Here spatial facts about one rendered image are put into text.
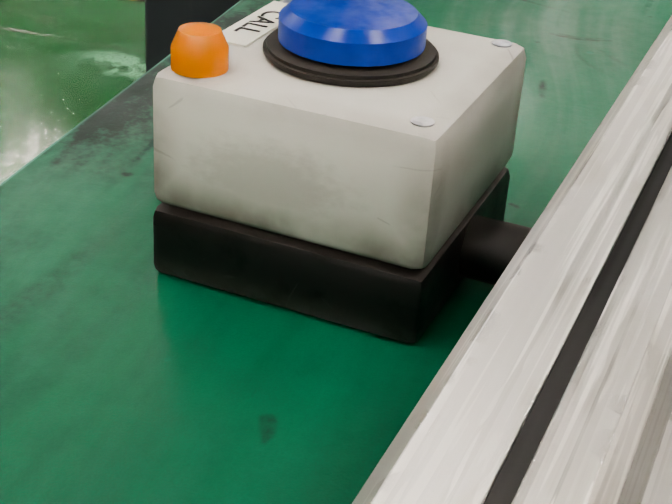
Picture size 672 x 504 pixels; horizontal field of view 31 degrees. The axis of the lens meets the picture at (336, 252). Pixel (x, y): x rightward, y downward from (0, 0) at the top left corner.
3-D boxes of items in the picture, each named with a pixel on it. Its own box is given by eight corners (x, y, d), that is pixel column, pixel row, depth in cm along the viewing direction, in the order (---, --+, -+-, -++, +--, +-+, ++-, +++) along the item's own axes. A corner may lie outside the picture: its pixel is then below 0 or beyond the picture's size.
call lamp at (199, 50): (188, 53, 32) (188, 10, 32) (238, 64, 32) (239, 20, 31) (159, 70, 31) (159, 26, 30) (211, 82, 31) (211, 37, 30)
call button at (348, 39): (313, 42, 35) (316, -25, 34) (441, 68, 34) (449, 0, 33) (250, 84, 32) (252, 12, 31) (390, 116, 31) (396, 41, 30)
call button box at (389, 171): (275, 168, 40) (282, -17, 37) (558, 238, 37) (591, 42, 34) (149, 273, 34) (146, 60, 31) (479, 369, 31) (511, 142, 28)
